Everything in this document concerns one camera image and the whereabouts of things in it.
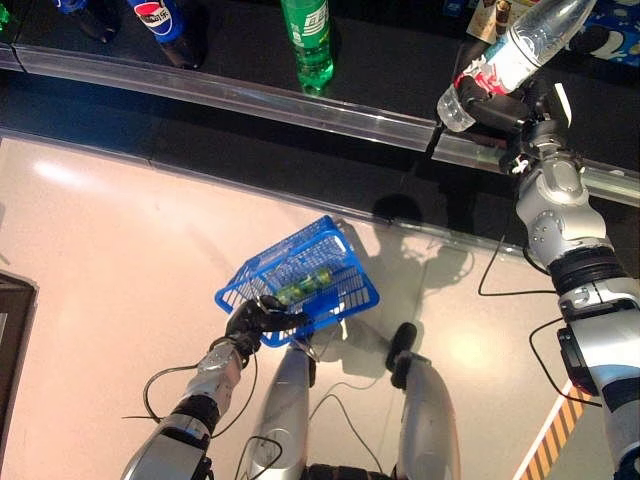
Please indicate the yellow black hazard tape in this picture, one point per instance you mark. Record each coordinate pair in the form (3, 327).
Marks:
(555, 435)

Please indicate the clear water bottle red cap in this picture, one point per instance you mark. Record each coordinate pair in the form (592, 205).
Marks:
(525, 45)

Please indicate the Pepsi cola bottle blue cap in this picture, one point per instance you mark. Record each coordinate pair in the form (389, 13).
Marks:
(160, 20)
(95, 20)

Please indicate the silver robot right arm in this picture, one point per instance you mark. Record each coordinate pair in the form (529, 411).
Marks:
(555, 200)

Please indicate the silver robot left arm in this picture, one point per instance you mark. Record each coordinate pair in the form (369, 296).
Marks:
(210, 380)

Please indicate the white basket tag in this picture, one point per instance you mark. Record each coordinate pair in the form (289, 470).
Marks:
(341, 245)

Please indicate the dark low display platform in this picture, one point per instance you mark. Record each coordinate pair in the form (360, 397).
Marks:
(15, 340)

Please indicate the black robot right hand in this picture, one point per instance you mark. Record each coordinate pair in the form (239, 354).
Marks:
(505, 112)

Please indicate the black robot waist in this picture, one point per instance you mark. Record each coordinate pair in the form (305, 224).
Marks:
(350, 474)

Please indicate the tall blue biscuit box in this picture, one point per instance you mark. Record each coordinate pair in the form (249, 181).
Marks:
(454, 7)

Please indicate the silver robot right leg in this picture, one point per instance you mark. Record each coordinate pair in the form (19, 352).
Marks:
(425, 415)

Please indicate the blue plastic shopping basket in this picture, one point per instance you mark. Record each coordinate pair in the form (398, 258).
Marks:
(280, 341)

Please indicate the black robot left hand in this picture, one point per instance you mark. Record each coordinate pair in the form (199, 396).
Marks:
(255, 320)

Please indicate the small chocolate picture snack box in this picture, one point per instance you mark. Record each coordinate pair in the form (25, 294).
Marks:
(487, 17)

